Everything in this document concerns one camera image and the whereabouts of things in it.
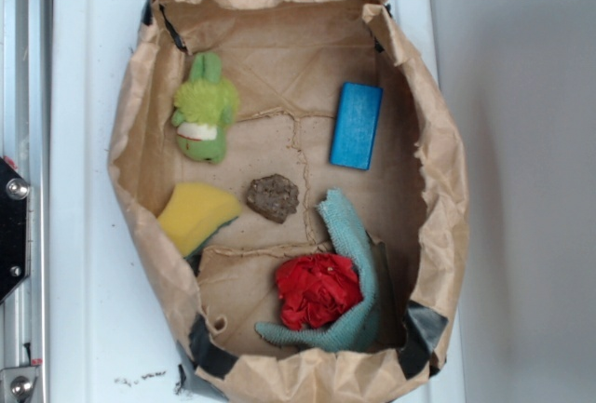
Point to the blue wooden block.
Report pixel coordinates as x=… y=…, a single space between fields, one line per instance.
x=356 y=125

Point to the brown paper bag tray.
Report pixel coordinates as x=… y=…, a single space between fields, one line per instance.
x=289 y=60

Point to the brown rock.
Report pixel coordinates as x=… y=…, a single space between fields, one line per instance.
x=274 y=197

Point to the yellow sponge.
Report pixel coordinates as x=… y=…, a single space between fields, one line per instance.
x=195 y=212

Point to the red crumpled paper ball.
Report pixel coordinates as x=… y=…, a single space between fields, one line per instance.
x=316 y=290

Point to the green plush toy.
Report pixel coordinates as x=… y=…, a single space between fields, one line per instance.
x=205 y=106

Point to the teal knitted cloth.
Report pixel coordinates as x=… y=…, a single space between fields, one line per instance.
x=358 y=327

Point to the black metal bracket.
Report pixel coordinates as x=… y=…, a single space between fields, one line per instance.
x=14 y=229

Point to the aluminium frame rail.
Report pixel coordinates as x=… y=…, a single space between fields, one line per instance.
x=25 y=97

